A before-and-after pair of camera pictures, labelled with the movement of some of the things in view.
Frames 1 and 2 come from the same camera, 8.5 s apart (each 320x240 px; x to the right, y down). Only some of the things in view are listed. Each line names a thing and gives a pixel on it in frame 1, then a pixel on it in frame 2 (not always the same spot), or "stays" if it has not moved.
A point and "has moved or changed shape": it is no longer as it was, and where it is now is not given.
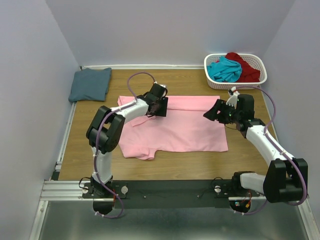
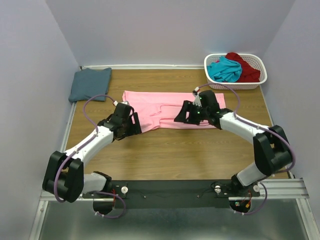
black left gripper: (162, 112) -> (135, 128)
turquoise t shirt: (224, 70) stays
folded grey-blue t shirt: (90, 84) stays
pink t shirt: (184, 129) has moved or changed shape
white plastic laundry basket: (255, 62) stays
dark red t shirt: (248, 73) stays
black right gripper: (220, 105) -> (187, 106)
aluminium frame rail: (57, 190) stays
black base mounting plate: (168, 194) stays
